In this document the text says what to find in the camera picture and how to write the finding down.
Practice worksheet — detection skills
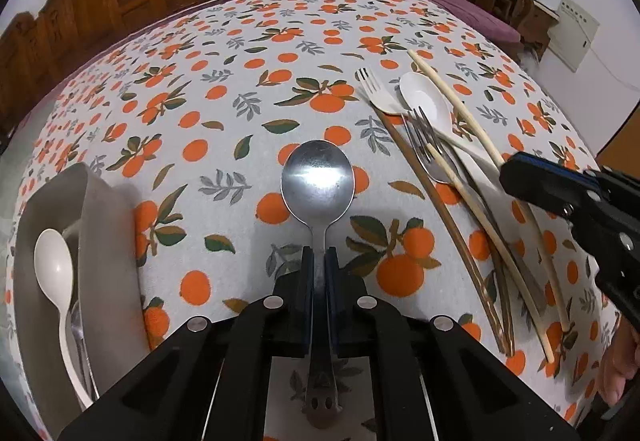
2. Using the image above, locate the cream plastic fork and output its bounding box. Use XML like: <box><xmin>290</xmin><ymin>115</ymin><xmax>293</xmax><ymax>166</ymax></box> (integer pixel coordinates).
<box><xmin>356</xmin><ymin>67</ymin><xmax>408</xmax><ymax>116</ymax></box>

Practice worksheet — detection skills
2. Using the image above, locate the white plastic spoon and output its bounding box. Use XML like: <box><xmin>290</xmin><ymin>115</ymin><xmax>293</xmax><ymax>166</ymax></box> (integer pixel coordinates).
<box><xmin>34</xmin><ymin>228</ymin><xmax>96</xmax><ymax>409</ymax></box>
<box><xmin>399</xmin><ymin>72</ymin><xmax>506</xmax><ymax>194</ymax></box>

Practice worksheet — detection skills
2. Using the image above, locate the metal fork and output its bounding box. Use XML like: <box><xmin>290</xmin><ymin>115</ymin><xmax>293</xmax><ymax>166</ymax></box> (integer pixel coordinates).
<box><xmin>417</xmin><ymin>141</ymin><xmax>501</xmax><ymax>272</ymax></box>
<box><xmin>404</xmin><ymin>106</ymin><xmax>543</xmax><ymax>307</ymax></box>
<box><xmin>70</xmin><ymin>301</ymin><xmax>98</xmax><ymax>397</ymax></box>

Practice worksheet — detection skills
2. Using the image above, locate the purple cushion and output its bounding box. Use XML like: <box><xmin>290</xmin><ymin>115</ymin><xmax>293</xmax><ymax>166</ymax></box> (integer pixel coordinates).
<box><xmin>410</xmin><ymin>0</ymin><xmax>522</xmax><ymax>46</ymax></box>

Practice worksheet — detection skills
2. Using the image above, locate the person's right hand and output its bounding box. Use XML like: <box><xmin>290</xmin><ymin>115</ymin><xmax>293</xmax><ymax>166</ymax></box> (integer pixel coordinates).
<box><xmin>602</xmin><ymin>321</ymin><xmax>640</xmax><ymax>406</ymax></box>

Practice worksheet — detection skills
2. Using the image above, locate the wooden side table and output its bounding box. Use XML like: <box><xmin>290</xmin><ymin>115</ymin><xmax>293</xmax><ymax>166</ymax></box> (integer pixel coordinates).
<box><xmin>520</xmin><ymin>0</ymin><xmax>561</xmax><ymax>62</ymax></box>

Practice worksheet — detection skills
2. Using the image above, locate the brown chopstick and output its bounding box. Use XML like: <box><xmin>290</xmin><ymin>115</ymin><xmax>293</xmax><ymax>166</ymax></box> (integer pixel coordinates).
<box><xmin>492</xmin><ymin>241</ymin><xmax>516</xmax><ymax>355</ymax></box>
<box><xmin>377</xmin><ymin>112</ymin><xmax>510</xmax><ymax>355</ymax></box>

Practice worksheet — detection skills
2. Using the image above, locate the metal spoon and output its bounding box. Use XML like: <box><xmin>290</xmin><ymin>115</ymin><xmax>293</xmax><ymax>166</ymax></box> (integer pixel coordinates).
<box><xmin>281</xmin><ymin>140</ymin><xmax>356</xmax><ymax>428</ymax></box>

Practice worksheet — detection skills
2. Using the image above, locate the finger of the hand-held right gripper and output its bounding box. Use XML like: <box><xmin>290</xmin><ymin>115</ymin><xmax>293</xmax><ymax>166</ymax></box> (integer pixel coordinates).
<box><xmin>500</xmin><ymin>158</ymin><xmax>640</xmax><ymax>337</ymax></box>
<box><xmin>516</xmin><ymin>152</ymin><xmax>640</xmax><ymax>221</ymax></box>

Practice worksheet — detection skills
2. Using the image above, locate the cream chopstick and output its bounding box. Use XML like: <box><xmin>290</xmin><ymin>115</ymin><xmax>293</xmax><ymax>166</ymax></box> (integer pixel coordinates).
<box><xmin>429</xmin><ymin>150</ymin><xmax>553</xmax><ymax>363</ymax></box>
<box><xmin>407</xmin><ymin>50</ymin><xmax>571</xmax><ymax>333</ymax></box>

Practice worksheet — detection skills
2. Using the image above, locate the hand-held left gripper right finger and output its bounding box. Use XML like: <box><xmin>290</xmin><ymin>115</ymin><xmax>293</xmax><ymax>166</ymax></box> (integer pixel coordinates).
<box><xmin>325</xmin><ymin>247</ymin><xmax>581</xmax><ymax>441</ymax></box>

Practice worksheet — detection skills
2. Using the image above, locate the white cable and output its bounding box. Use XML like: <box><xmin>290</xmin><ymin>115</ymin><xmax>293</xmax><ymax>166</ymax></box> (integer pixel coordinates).
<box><xmin>585</xmin><ymin>41</ymin><xmax>640</xmax><ymax>89</ymax></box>

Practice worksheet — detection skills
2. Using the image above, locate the grey tray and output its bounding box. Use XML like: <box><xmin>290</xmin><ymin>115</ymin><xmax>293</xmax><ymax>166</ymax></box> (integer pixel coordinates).
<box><xmin>12</xmin><ymin>162</ymin><xmax>151</xmax><ymax>417</ymax></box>

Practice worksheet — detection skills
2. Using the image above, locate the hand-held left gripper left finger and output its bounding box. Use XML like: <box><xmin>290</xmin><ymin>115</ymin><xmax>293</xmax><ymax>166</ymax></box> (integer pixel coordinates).
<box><xmin>57</xmin><ymin>246</ymin><xmax>314</xmax><ymax>441</ymax></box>

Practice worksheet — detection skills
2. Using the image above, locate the orange print tablecloth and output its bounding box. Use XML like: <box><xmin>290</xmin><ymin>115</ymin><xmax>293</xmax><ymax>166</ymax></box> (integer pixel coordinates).
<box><xmin>7</xmin><ymin>0</ymin><xmax>621</xmax><ymax>441</ymax></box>

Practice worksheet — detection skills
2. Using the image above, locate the beige electrical panel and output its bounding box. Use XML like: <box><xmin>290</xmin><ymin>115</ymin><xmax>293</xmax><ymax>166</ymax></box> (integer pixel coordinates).
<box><xmin>547</xmin><ymin>0</ymin><xmax>601</xmax><ymax>72</ymax></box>

